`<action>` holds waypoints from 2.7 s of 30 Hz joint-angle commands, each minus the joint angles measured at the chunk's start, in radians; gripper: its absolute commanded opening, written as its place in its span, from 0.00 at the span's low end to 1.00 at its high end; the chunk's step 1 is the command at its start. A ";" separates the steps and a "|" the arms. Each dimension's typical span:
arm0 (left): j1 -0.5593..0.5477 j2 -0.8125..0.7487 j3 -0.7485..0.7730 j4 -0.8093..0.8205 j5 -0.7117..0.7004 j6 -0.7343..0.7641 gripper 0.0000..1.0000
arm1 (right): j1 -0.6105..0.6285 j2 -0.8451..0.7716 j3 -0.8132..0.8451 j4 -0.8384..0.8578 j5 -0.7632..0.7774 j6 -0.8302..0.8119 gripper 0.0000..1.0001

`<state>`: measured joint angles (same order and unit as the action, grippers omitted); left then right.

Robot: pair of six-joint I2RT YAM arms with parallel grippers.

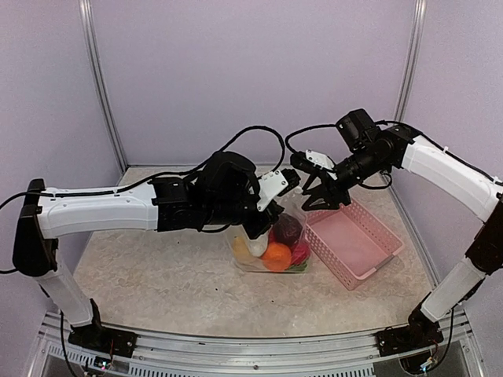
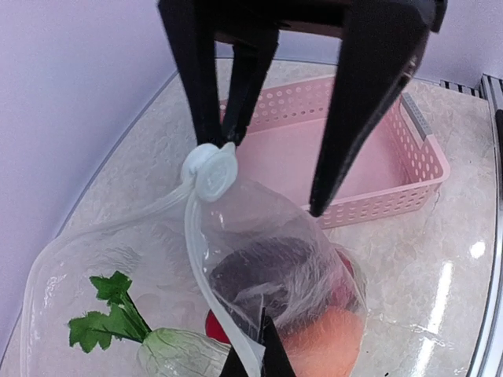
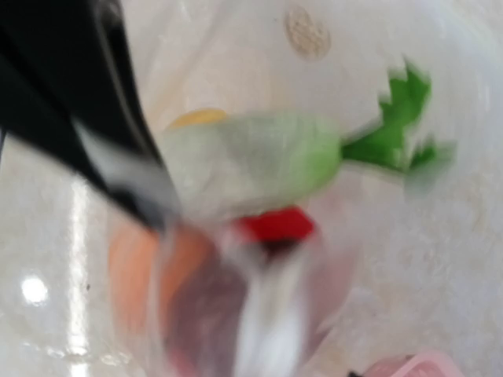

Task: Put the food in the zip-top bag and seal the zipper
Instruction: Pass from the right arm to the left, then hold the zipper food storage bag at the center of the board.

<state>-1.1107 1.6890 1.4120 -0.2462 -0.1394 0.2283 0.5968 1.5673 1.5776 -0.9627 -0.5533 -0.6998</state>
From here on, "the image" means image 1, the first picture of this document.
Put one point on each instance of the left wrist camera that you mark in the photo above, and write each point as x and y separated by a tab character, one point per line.
277	183

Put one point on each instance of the right aluminium frame post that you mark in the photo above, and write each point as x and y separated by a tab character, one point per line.
412	57

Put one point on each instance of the left aluminium frame post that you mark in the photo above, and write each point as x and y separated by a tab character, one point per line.
86	16

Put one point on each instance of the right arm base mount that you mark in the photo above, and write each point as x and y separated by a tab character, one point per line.
419	332

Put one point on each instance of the pink perforated plastic basket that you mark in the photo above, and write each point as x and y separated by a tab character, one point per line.
352	242

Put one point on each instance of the dark purple fruit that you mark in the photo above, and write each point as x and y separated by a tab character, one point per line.
287	230

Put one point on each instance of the orange fruit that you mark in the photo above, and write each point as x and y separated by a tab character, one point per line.
277	258

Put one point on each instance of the white radish with leaves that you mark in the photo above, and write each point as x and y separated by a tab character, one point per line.
300	268

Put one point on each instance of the front aluminium rail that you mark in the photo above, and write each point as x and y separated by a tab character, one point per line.
160	353

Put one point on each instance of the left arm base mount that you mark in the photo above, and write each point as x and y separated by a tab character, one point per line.
97	337

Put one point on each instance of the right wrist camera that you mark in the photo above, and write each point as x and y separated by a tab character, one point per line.
313	162

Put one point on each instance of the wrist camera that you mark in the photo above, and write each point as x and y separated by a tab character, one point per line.
313	162
277	183

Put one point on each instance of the clear dotted zip bag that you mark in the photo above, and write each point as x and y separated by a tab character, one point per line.
291	202

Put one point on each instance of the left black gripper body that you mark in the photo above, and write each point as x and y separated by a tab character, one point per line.
255	229

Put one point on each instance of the aluminium frame post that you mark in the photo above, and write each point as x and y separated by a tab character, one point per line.
412	57
86	16

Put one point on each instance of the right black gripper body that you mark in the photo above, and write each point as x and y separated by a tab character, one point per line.
335	191

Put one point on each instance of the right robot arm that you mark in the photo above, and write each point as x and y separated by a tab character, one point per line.
380	146

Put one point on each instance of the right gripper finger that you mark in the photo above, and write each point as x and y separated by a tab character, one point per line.
314	185
319	202

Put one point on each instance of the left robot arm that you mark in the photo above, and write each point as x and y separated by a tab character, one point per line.
222	191

